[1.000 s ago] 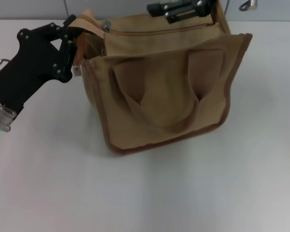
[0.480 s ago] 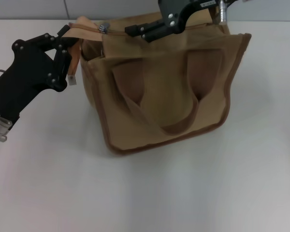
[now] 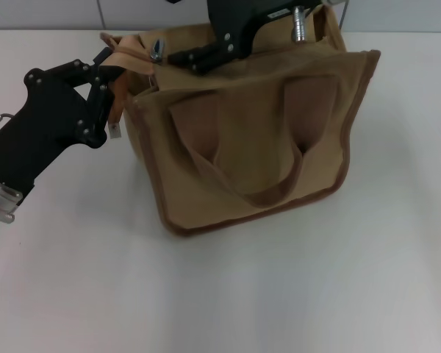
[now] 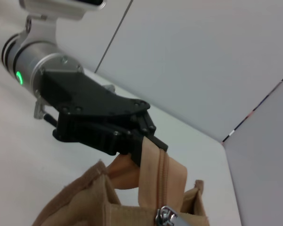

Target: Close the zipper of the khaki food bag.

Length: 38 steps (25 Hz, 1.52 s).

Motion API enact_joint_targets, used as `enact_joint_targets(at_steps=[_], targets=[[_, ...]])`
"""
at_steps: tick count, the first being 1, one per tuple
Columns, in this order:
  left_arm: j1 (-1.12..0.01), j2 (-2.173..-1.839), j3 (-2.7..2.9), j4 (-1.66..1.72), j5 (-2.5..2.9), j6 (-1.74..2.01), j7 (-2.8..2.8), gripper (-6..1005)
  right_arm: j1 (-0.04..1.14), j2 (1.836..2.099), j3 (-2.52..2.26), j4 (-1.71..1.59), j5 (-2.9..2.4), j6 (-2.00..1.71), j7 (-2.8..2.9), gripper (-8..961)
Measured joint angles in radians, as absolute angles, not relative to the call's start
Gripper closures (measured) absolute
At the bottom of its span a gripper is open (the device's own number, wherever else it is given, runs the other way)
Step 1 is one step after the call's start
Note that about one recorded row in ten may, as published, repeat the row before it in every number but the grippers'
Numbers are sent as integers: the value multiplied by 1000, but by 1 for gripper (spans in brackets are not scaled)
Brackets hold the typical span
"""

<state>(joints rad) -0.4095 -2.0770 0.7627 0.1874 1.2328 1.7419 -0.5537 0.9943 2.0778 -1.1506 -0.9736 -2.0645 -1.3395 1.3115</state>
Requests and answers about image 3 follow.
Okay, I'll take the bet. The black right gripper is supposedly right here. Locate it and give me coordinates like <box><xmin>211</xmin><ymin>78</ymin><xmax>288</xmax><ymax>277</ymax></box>
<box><xmin>166</xmin><ymin>0</ymin><xmax>323</xmax><ymax>76</ymax></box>

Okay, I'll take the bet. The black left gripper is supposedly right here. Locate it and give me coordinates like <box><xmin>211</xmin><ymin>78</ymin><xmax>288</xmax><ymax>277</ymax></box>
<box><xmin>0</xmin><ymin>46</ymin><xmax>128</xmax><ymax>196</ymax></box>

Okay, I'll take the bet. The khaki canvas food bag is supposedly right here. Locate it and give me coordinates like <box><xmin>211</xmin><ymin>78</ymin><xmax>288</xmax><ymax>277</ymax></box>
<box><xmin>98</xmin><ymin>4</ymin><xmax>383</xmax><ymax>240</ymax></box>

